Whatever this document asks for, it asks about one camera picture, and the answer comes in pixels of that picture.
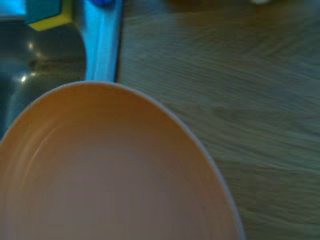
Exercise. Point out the green yellow sponge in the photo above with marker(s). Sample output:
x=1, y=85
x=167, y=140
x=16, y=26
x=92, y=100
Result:
x=50, y=15

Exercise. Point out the orange plate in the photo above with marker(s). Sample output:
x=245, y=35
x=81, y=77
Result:
x=112, y=175

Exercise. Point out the stainless steel double sink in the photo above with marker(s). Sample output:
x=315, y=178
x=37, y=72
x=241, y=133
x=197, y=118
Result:
x=50, y=57

